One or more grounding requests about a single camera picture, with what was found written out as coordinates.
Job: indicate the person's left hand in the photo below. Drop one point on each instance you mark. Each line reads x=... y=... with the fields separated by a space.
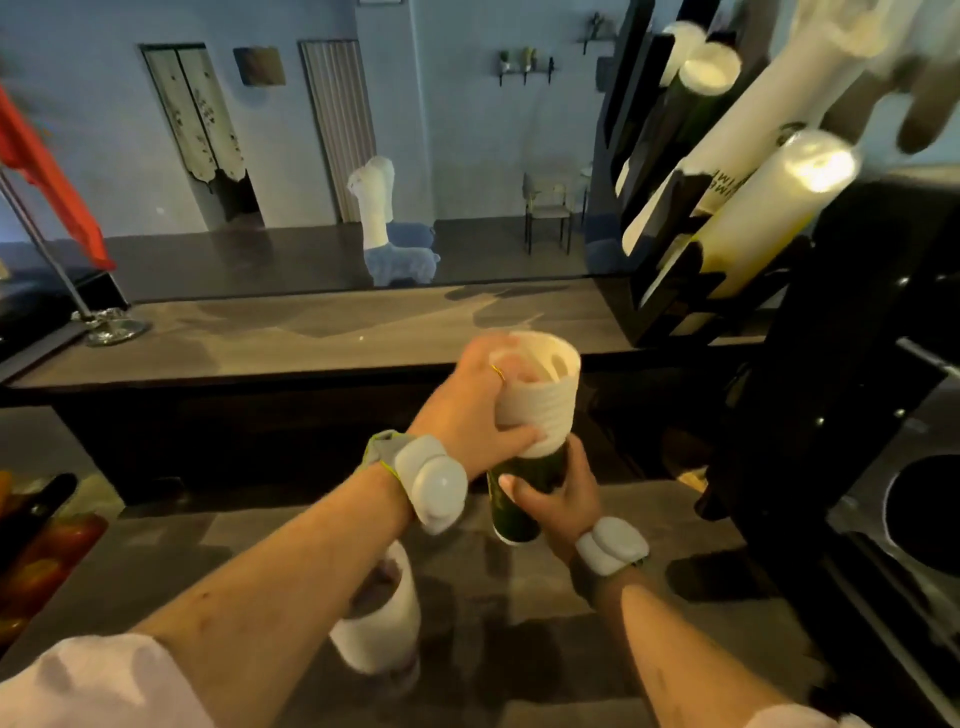
x=457 y=416

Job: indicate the person's right hand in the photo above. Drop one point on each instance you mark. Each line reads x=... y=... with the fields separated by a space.
x=566 y=514

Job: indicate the person's right thumb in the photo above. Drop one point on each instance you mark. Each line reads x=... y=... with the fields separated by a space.
x=523 y=489

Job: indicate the person's left thumb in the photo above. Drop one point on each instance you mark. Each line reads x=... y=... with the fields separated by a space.
x=521 y=439

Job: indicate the stack of green paper cups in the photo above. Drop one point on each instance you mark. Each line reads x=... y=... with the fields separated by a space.
x=529 y=480

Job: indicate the person's right forearm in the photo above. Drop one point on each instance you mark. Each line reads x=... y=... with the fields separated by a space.
x=675 y=652

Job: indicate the person's left forearm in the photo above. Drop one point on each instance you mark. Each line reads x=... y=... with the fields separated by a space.
x=285 y=592

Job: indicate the white left wrist tracker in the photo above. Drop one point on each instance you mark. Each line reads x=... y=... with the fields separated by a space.
x=431 y=476

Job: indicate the white wrist tracker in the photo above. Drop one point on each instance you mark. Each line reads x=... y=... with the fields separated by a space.
x=611 y=545
x=431 y=476

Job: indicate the white right wrist tracker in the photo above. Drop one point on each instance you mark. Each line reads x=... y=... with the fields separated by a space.
x=611 y=545

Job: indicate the white cup with purple drink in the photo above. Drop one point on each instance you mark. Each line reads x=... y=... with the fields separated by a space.
x=379 y=622

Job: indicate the black metal chair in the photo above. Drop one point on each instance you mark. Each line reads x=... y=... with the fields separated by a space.
x=547 y=210

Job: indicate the blue alpaca plush toy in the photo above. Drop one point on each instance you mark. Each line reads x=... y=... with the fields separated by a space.
x=414 y=234

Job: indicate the black cup dispenser rack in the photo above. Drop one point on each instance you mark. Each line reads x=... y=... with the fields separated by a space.
x=660 y=247

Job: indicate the white alpaca plush toy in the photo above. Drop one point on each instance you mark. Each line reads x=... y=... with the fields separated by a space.
x=382 y=210

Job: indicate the yellow-green cup stack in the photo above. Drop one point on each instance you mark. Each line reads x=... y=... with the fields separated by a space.
x=765 y=217

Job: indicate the black cup sealing machine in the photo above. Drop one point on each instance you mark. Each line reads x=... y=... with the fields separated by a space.
x=870 y=420

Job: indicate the white folding door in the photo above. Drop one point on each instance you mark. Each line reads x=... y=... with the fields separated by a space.
x=339 y=127

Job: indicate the white shirt right sleeve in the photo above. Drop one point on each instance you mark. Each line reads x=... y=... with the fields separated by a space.
x=806 y=718

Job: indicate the white shirt sleeve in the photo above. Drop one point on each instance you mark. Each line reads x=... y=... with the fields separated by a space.
x=97 y=686
x=806 y=718

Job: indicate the dark green cup stack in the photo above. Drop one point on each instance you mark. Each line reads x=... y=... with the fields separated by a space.
x=686 y=112

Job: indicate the long white cup stack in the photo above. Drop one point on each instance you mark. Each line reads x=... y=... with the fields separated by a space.
x=757 y=112

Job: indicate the slim white cup stack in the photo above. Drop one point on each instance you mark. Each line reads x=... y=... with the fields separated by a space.
x=679 y=45

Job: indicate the metal flag pole with base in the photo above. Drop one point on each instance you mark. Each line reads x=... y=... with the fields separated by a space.
x=90 y=315

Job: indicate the white patterned door curtain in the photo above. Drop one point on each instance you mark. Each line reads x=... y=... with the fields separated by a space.
x=196 y=112

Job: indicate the white shirt left sleeve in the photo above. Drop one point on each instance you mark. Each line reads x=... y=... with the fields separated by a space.
x=97 y=686

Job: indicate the pile of orange red fruit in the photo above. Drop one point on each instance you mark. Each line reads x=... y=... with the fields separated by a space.
x=52 y=562

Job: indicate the red flag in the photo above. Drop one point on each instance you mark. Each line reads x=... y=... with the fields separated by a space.
x=45 y=180

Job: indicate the wall shelf with small plants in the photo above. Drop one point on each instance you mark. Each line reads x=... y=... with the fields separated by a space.
x=526 y=64

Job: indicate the small wall shelf with figure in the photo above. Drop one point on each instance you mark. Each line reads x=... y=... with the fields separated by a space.
x=598 y=30

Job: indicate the dark wall picture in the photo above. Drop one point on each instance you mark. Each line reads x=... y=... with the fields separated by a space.
x=259 y=66

